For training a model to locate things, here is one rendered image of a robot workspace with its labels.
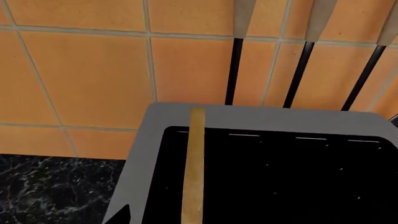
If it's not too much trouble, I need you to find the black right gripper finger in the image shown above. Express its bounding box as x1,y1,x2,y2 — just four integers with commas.
105,203,131,224

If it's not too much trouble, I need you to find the grey toaster with black slots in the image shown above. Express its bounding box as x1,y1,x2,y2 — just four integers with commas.
104,101,398,224

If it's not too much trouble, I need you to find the hanging utensil with beige handle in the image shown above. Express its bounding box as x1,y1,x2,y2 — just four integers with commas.
341,0,398,112
224,0,257,106
282,0,338,109

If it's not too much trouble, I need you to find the golden toasted bread slice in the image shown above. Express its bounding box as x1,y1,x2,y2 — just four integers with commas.
180,106,206,224

